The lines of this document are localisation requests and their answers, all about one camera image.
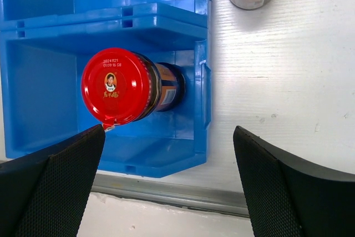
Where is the blue three-compartment plastic bin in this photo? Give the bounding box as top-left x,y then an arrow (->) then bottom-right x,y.
0,0 -> 213,179

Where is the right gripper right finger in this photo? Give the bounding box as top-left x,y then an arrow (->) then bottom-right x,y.
233,126 -> 354,236

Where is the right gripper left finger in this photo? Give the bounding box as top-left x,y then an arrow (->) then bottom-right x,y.
1,124 -> 105,236

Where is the red-lid sauce jar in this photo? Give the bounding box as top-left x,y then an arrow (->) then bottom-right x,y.
81,48 -> 186,131

